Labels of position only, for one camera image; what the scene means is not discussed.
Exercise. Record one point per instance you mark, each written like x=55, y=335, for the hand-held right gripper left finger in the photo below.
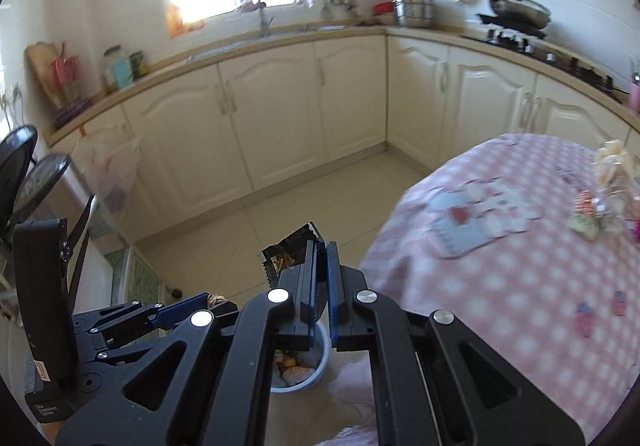
x=305, y=286

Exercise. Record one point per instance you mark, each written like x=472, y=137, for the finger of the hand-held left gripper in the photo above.
x=145, y=338
x=180, y=311

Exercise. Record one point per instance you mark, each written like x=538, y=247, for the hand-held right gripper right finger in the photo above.
x=334, y=286

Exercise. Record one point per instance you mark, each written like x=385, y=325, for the black snack wrapper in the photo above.
x=287, y=253

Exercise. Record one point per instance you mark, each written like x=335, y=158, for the small brown scrap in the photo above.
x=217, y=300

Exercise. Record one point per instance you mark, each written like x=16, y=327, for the white blue trash bin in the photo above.
x=321, y=361

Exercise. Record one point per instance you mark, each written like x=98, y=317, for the green patterned panel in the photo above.
x=140, y=281

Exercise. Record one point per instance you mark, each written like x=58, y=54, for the blue white flat packet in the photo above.
x=465, y=231

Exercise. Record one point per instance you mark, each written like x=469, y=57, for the hanging clear plastic bag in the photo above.
x=117, y=176

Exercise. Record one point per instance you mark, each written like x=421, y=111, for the pink checkered tablecloth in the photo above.
x=500, y=306

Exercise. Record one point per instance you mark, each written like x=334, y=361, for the cream lower cabinets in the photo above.
x=280, y=116

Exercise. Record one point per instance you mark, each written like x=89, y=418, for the purple cloth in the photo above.
x=72, y=111

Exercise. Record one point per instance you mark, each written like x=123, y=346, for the red net bag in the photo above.
x=65, y=74

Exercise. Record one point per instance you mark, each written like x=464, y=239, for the wooden cutting board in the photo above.
x=40, y=66

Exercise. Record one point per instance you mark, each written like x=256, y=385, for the beige kitchen countertop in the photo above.
x=165, y=66

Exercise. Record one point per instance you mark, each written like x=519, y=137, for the dark storage jar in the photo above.
x=137, y=66

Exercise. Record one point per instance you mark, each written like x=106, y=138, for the steel kitchen sink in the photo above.
x=270, y=39

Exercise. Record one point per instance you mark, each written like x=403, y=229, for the red snack packet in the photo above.
x=584, y=221

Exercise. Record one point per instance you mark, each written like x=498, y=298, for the steel kitchen faucet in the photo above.
x=262, y=16

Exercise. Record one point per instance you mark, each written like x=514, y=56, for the small red container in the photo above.
x=384, y=12

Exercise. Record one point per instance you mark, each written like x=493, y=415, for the steel steamer pot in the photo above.
x=412, y=11

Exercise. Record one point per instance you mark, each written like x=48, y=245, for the orange packet at window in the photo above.
x=182, y=24

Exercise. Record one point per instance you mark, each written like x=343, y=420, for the clear bag with cream knot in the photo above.
x=612, y=176

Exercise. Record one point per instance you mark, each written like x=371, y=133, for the black induction cooker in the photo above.
x=510, y=29

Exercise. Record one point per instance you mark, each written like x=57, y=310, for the black gas hob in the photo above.
x=565, y=61

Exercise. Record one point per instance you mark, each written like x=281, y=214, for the steel wok with lid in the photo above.
x=515, y=9

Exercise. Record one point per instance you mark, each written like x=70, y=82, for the pink utensil holder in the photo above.
x=635, y=94

